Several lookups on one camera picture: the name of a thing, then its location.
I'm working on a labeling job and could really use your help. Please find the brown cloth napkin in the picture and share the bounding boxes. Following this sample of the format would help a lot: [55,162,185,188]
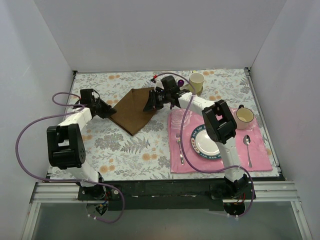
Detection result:
[110,87,156,136]

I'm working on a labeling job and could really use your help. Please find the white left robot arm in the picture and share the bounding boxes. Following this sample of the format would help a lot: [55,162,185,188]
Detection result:
[46,88,117,200]

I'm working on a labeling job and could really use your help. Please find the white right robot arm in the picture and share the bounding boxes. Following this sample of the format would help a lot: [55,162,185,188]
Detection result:
[143,75,252,199]

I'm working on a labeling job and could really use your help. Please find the purple plastic spoon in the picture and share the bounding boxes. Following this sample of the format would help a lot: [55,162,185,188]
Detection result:
[177,79,185,88]

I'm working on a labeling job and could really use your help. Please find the speckled round coaster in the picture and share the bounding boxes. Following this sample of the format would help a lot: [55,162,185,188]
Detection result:
[181,84,204,96]

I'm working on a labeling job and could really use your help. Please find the silver metal fork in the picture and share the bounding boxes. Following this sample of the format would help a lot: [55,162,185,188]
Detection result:
[175,133,185,165]

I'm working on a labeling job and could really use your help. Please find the pale yellow cup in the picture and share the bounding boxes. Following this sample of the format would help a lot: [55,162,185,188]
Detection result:
[189,72,205,93]

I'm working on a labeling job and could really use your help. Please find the white plate green rim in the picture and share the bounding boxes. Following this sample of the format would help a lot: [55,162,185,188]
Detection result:
[190,124,221,161]

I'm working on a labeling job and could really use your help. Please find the cream mug dark rim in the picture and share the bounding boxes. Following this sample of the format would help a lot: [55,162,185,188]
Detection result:
[233,104,255,130]

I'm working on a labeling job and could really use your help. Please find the silver metal spoon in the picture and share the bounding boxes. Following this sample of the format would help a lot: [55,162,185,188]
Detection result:
[243,135,253,168]

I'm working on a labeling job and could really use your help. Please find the pink floral placemat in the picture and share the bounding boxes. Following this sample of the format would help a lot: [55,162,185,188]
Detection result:
[167,109,272,174]

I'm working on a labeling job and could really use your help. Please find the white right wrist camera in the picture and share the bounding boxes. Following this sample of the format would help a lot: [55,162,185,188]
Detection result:
[151,75,164,92]

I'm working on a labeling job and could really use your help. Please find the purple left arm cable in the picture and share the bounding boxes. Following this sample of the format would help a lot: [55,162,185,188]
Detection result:
[14,91,126,224]

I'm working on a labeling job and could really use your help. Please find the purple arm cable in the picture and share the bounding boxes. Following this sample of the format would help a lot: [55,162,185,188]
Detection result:
[14,91,126,224]
[151,71,255,218]

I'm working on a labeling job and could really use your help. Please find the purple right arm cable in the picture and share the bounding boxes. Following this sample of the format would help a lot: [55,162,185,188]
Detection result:
[151,71,255,218]

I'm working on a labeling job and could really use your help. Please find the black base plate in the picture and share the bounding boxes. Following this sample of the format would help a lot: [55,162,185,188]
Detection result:
[77,178,257,212]

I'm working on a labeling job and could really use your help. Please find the aluminium front rail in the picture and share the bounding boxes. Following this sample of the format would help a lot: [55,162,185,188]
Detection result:
[30,181,301,203]

